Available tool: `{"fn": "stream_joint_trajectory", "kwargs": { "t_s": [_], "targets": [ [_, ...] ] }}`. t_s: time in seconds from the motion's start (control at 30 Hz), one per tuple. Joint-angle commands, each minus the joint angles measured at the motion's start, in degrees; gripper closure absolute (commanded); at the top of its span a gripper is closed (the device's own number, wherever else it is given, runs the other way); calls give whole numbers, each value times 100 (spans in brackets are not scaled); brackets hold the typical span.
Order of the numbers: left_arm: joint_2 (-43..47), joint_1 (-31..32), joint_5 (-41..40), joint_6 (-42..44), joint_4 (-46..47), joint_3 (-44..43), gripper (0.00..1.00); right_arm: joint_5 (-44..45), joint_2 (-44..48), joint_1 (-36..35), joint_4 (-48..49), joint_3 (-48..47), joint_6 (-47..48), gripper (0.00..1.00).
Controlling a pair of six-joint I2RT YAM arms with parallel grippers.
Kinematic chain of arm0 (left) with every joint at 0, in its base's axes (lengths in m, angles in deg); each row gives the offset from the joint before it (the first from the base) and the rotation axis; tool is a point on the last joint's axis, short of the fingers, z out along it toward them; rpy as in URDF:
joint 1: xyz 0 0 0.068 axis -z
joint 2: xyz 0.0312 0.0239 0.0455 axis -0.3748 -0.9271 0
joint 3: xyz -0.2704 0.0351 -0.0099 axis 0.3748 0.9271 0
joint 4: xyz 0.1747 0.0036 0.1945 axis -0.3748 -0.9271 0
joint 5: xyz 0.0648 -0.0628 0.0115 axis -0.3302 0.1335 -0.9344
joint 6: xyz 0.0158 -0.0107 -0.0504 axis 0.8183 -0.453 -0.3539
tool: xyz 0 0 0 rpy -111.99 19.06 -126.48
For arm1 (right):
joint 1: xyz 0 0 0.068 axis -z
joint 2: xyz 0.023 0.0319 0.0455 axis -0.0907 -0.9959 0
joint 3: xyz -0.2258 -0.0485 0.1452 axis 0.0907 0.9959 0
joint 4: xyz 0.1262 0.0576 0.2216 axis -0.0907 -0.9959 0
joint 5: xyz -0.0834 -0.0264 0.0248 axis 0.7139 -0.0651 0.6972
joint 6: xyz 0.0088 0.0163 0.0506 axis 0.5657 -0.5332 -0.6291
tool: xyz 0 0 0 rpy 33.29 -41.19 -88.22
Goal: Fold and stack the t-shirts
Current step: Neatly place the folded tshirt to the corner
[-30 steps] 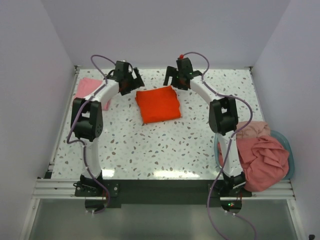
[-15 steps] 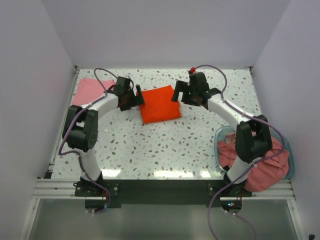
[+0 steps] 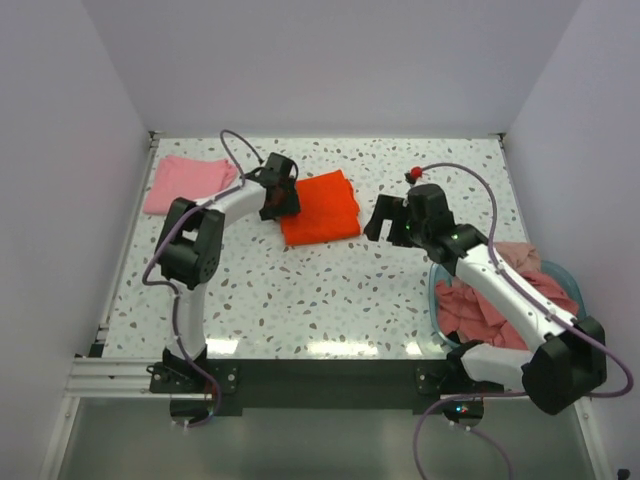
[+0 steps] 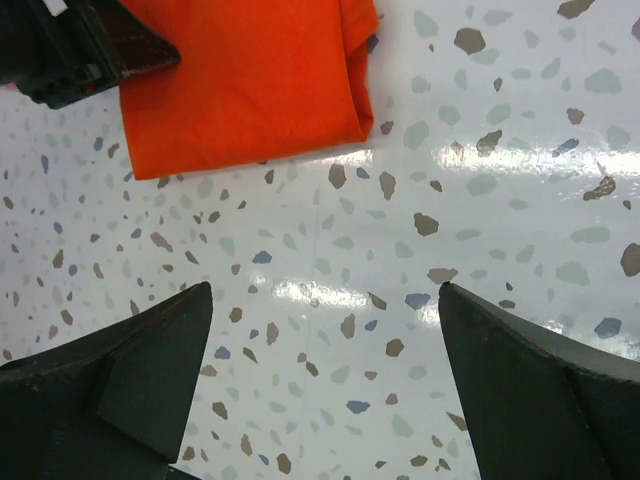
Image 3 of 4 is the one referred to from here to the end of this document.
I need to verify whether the orange t shirt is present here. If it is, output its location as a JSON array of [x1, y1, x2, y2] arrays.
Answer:
[[280, 170, 361, 247]]

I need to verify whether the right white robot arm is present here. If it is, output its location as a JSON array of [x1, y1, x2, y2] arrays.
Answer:
[[364, 184, 607, 415]]

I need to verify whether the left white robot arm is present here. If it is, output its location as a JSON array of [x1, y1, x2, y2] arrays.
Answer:
[[143, 153, 301, 362]]

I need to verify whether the light blue plastic basket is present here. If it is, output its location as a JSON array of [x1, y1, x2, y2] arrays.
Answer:
[[429, 261, 583, 347]]

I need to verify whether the dusty rose t shirt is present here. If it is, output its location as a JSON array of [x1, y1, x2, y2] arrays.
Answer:
[[433, 270, 584, 350]]

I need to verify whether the beige pink t shirt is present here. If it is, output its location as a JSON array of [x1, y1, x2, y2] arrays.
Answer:
[[495, 242, 542, 273]]

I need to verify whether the folded pink t shirt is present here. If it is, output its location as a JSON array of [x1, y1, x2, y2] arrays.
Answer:
[[142, 155, 238, 215]]

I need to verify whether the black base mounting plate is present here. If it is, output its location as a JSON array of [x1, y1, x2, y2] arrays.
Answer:
[[147, 359, 503, 418]]

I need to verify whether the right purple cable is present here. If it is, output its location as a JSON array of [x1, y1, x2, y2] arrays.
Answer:
[[412, 162, 635, 480]]

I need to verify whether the purple cable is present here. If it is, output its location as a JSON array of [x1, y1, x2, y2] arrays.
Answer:
[[142, 129, 266, 429], [412, 162, 635, 480]]

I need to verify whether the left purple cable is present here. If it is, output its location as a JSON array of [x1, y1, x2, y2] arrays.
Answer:
[[142, 129, 266, 429]]

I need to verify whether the aluminium frame rail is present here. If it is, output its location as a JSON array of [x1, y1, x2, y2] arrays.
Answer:
[[62, 355, 587, 401]]

